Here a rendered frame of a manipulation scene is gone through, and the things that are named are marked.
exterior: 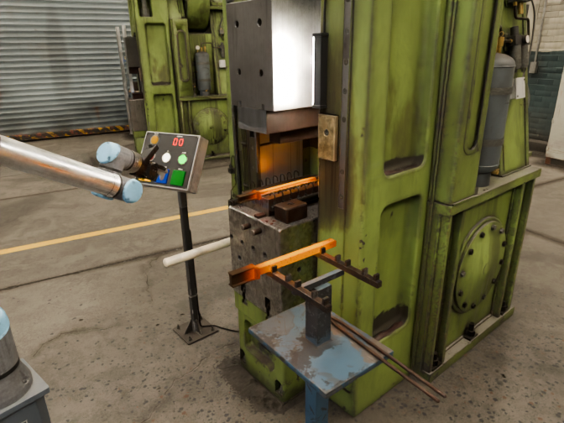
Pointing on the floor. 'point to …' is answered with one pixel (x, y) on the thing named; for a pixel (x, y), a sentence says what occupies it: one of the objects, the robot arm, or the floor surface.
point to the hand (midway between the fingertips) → (165, 170)
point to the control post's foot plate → (185, 331)
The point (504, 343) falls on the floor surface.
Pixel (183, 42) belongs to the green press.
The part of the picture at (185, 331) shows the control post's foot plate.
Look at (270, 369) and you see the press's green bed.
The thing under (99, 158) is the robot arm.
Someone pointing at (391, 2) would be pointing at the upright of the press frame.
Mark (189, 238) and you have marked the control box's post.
